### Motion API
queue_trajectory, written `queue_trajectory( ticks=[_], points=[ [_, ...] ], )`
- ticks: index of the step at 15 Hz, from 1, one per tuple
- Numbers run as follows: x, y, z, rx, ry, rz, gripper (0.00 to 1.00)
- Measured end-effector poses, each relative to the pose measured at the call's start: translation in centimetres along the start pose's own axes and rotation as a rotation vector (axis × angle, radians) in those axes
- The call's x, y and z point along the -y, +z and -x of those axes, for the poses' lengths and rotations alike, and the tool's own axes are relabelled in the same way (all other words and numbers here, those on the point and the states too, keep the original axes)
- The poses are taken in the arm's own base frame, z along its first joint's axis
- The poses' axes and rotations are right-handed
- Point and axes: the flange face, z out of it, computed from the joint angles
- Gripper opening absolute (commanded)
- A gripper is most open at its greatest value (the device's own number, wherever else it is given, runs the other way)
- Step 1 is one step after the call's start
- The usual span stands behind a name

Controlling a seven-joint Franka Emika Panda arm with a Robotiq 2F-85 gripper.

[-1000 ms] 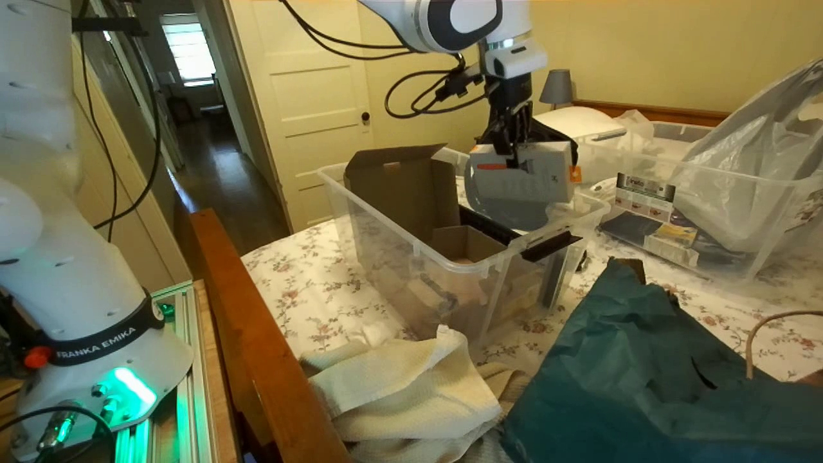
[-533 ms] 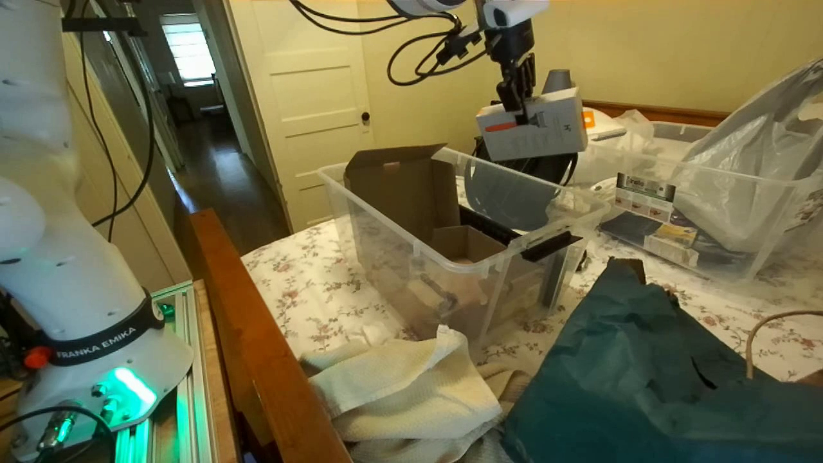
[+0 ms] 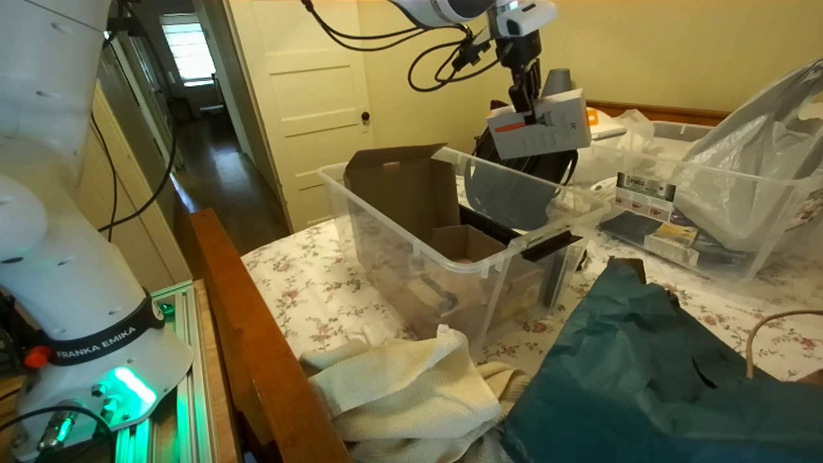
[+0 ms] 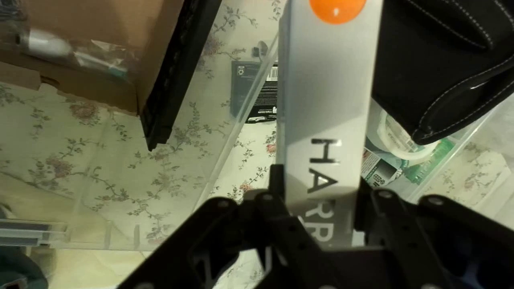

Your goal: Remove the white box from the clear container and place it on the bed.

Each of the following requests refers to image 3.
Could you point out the wooden bed footboard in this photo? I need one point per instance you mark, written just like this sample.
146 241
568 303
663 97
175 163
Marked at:
258 343

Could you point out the bright window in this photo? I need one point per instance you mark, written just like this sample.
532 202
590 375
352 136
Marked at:
190 48

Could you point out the floral bed sheet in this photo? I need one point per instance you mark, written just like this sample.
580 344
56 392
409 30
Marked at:
316 290

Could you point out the black white labelled packet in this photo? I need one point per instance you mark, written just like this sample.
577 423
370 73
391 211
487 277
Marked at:
643 194

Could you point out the teal cloth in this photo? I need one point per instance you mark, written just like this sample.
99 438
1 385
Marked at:
670 375

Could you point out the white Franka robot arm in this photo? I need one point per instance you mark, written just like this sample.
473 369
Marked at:
67 257

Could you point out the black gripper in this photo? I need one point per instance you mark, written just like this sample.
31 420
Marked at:
523 56

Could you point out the brown cardboard box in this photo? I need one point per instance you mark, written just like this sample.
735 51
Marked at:
402 187

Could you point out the white box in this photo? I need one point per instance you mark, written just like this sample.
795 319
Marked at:
540 128

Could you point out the translucent plastic bag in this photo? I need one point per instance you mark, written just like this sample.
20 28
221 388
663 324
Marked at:
746 187

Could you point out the cream panel door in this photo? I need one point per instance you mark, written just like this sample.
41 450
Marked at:
299 128

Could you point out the clear plastic container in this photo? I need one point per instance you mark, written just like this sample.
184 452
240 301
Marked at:
446 265

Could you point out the grey table lamp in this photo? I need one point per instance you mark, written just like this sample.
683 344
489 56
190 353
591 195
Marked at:
561 81

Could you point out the cream cloth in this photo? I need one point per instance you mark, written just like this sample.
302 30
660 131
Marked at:
402 394

